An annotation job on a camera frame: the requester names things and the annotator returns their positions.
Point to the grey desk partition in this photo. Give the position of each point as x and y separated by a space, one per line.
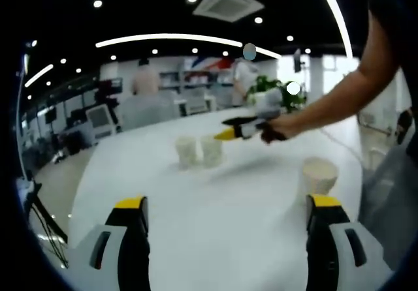
147 111

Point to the person's grey trousers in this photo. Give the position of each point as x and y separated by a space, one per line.
385 206

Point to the printed white paper cup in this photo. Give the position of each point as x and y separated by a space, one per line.
186 152
211 152

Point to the white table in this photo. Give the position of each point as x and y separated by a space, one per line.
212 232

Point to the person's right hand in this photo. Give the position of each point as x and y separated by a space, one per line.
284 126

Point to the curved ceiling light strip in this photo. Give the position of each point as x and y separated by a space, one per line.
163 36

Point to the green potted plant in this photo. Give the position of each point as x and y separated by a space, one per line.
261 83

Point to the white storage shelf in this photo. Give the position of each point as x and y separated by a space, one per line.
196 80

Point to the small black monitor on stand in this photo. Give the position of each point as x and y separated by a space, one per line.
49 115

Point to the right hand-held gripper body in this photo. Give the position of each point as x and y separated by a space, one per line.
269 103

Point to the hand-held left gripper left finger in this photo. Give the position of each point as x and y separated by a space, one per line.
130 255

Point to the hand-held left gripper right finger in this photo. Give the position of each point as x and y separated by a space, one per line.
323 255

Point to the red blue striped banner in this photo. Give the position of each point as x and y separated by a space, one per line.
212 63

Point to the white boxy machine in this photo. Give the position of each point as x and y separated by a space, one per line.
101 119

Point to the dark red display monitor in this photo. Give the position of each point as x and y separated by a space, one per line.
107 90

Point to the ceiling air conditioner vent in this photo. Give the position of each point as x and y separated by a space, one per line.
228 5

